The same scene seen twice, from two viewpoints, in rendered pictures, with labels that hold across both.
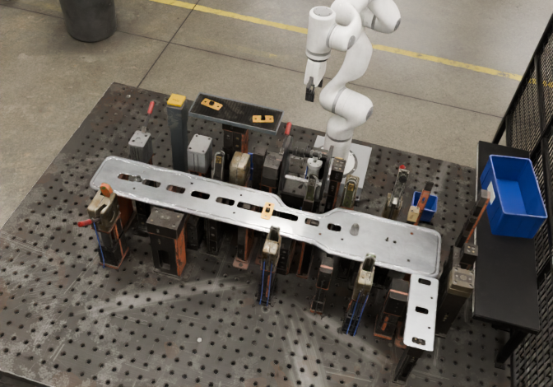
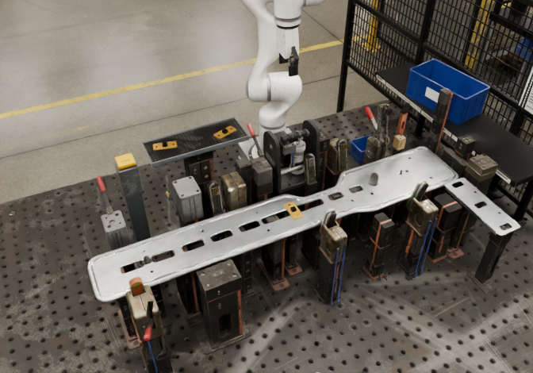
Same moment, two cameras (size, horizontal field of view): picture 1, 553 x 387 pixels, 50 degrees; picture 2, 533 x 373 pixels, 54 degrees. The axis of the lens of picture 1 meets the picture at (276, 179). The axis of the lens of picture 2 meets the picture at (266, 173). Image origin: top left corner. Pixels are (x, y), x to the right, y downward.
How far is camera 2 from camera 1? 1.07 m
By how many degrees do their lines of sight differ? 26
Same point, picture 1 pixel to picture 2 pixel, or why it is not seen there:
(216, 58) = (28, 155)
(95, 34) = not seen: outside the picture
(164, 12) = not seen: outside the picture
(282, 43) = (82, 114)
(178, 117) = (135, 178)
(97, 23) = not seen: outside the picture
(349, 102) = (282, 82)
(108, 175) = (110, 278)
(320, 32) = not seen: outside the picture
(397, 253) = (418, 178)
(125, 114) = (27, 231)
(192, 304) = (278, 349)
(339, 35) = not seen: outside the picture
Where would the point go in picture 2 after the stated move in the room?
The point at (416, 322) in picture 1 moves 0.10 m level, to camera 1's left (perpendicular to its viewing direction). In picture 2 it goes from (488, 215) to (470, 227)
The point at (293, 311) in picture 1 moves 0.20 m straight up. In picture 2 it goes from (361, 290) to (368, 255)
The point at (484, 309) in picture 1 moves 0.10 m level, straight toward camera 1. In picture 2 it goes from (515, 174) to (526, 193)
